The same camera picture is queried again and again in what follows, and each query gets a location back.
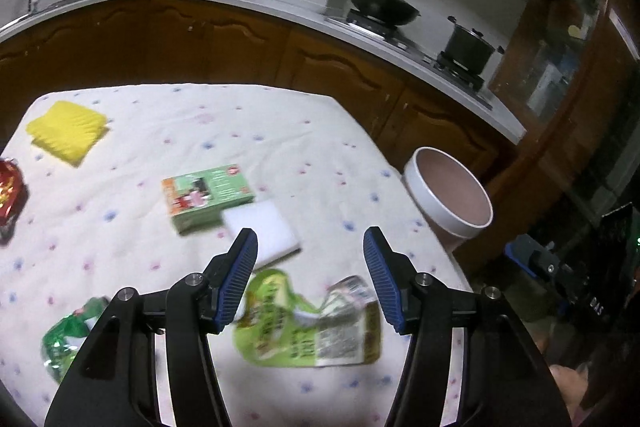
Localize green snack bag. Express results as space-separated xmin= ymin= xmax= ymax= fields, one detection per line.
xmin=41 ymin=297 xmax=110 ymax=384

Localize green yellow spout pouch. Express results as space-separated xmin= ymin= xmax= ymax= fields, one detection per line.
xmin=233 ymin=269 xmax=382 ymax=367

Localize green milk carton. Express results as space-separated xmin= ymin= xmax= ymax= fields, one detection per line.
xmin=162 ymin=164 xmax=255 ymax=234

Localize white sponge block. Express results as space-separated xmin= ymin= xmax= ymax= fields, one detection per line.
xmin=221 ymin=199 xmax=300 ymax=270

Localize pink white trash bin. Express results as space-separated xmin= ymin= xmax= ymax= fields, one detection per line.
xmin=402 ymin=146 xmax=494 ymax=254

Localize person's right hand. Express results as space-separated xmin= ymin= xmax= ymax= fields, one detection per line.
xmin=529 ymin=324 xmax=593 ymax=426

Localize floral white tablecloth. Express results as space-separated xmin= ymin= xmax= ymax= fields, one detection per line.
xmin=0 ymin=82 xmax=474 ymax=427

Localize black stock pot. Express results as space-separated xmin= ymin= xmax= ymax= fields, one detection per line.
xmin=437 ymin=15 xmax=506 ymax=76

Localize crushed red can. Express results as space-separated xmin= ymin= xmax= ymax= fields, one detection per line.
xmin=0 ymin=158 xmax=28 ymax=245

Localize yellow sponge cloth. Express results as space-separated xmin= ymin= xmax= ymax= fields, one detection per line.
xmin=26 ymin=101 xmax=108 ymax=167

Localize gas stove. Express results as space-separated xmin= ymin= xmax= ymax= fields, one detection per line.
xmin=324 ymin=10 xmax=492 ymax=112

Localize black wok with lid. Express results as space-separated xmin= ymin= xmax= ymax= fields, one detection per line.
xmin=350 ymin=0 xmax=420 ymax=26

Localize lower wooden cabinets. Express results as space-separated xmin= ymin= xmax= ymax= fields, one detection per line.
xmin=1 ymin=0 xmax=515 ymax=182

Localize white countertop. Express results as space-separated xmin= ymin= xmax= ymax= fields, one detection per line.
xmin=1 ymin=0 xmax=526 ymax=144

